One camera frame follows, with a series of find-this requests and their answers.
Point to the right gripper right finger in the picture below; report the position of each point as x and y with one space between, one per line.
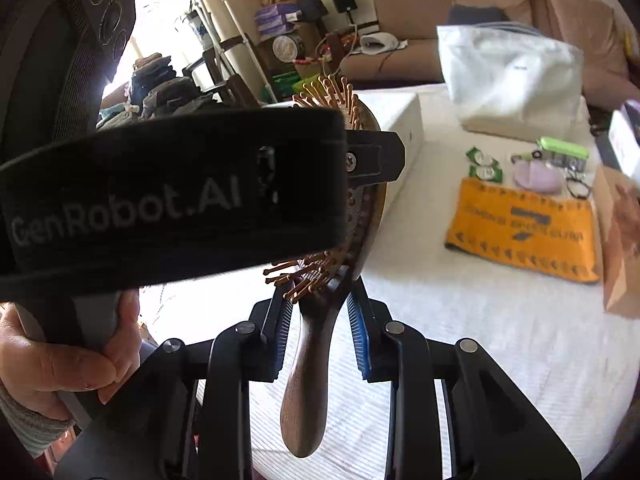
494 431

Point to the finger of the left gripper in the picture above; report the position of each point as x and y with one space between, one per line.
373 157

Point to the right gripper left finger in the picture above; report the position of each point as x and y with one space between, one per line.
185 414

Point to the wooden bristle hairbrush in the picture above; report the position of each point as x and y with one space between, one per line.
318 284

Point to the purple item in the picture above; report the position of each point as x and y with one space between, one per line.
538 177

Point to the green silicone case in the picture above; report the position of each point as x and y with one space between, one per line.
556 146

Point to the orange knit sock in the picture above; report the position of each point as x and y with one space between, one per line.
526 230

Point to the brown paper incense box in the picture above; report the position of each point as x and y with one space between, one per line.
617 204

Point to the person's left hand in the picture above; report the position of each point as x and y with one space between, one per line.
33 372

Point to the white cardboard box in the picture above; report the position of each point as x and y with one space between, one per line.
395 124

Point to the white neck massager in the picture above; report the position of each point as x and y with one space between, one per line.
378 42

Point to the white canvas bag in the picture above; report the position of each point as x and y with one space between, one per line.
510 80

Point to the brown sofa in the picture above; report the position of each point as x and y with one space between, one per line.
610 77

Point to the dark blue cushion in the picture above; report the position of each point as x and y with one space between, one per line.
474 15

